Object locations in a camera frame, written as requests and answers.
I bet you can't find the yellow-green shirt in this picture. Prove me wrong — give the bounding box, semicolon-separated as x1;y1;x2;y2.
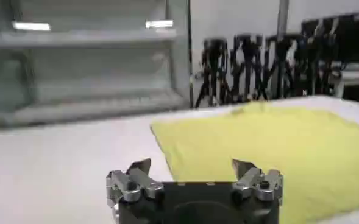
150;101;359;224

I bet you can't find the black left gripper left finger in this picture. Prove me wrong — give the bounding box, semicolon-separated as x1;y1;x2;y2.
105;157;165;208

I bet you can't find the white desk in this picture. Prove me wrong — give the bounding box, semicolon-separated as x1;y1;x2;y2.
334;60;359;103

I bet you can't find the empty white shelf unit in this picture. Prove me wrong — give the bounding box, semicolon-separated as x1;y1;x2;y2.
0;0;193;130

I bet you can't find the black camera tripod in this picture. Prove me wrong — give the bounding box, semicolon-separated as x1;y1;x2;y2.
229;33;267;103
297;29;340;97
264;32;300;100
193;37;230;108

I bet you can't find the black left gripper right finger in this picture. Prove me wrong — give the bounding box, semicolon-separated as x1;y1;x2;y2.
230;158;284;205

